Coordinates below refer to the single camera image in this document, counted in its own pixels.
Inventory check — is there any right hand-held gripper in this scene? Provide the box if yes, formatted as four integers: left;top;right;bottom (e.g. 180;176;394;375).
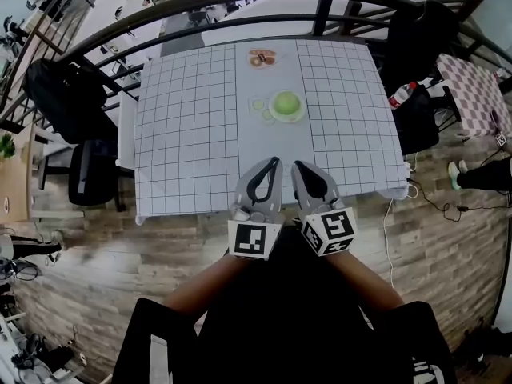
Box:
290;160;358;258

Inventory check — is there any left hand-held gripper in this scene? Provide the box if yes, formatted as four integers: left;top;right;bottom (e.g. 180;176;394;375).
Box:
227;156;286;262

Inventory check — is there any person's left forearm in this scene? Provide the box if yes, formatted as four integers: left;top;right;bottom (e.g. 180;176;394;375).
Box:
162;254;249;315

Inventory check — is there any person's right forearm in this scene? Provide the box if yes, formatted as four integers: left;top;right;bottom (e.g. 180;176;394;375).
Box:
334;250;405;315

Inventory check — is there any table with checked cloth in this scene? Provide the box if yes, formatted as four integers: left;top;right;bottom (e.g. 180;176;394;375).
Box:
134;38;410;226

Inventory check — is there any white power strip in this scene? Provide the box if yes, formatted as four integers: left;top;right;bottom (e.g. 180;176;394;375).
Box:
403;162;419;199

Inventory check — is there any clear red-label water bottle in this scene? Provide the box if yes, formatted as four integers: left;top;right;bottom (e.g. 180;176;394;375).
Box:
388;81;418;110

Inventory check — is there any person's black clothing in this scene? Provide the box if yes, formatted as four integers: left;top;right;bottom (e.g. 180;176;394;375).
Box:
111;224;457;384

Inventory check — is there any black metal railing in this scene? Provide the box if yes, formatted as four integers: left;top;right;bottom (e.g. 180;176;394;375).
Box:
0;0;512;131

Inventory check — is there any checked-cloth table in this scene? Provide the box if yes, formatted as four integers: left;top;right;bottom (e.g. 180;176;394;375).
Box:
435;53;512;138

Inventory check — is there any black chair with jacket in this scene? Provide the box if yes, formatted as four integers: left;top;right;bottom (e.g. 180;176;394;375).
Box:
383;0;461;155

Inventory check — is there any light wooden desk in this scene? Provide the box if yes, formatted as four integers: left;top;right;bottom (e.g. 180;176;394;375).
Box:
0;128;37;223

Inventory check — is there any green potted plant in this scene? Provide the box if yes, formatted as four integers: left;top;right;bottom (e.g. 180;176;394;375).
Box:
0;133;16;159

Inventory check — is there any white cable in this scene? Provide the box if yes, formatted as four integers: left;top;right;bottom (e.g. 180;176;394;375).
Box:
382;196;397;290

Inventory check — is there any black cable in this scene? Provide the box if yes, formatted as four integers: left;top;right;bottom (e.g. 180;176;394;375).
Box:
407;178;465;222

